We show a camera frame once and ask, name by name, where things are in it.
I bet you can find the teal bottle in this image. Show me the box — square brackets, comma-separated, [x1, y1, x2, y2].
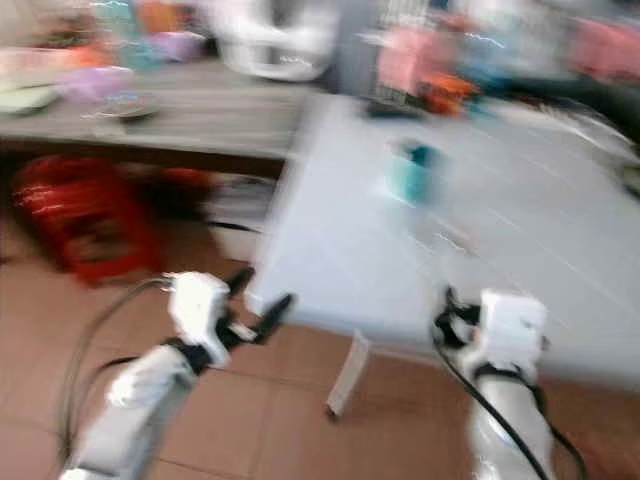
[108, 0, 161, 71]

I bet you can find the pink tray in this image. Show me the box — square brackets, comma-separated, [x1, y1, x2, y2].
[0, 46, 83, 87]

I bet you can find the grey bowl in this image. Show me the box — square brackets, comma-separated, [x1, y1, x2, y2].
[102, 92, 163, 123]

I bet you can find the pale green plate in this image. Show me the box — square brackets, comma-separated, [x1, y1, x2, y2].
[0, 84, 59, 114]

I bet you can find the white storage box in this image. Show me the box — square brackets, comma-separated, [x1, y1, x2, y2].
[202, 174, 281, 263]

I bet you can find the orange box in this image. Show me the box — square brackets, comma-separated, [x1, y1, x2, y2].
[422, 74, 481, 114]

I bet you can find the grey wooden bench table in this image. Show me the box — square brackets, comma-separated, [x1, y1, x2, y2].
[0, 58, 323, 183]

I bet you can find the pink container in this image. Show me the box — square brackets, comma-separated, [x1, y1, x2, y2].
[376, 24, 453, 98]

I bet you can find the purple bowl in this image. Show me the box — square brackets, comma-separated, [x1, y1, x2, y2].
[64, 64, 135, 102]

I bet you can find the purple lidded container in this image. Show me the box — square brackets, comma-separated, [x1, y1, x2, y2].
[148, 30, 207, 63]

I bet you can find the white kitchen appliance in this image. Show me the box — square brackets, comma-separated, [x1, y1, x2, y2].
[205, 0, 343, 83]

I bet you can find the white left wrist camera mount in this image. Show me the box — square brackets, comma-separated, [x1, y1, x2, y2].
[168, 271, 233, 367]

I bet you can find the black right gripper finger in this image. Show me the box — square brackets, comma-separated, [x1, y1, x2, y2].
[432, 286, 459, 347]

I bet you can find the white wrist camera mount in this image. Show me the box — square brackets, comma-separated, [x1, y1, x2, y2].
[477, 289, 549, 379]
[168, 271, 233, 367]

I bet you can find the white folding table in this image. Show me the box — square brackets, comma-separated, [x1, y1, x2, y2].
[244, 93, 640, 421]

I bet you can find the pink plastic basket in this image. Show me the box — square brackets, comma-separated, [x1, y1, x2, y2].
[568, 16, 640, 84]

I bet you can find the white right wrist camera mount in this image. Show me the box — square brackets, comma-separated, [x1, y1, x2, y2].
[477, 289, 549, 379]

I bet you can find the teal box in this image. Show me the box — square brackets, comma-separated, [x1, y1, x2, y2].
[386, 138, 445, 208]

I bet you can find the red plastic stool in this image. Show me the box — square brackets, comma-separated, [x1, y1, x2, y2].
[10, 153, 166, 289]

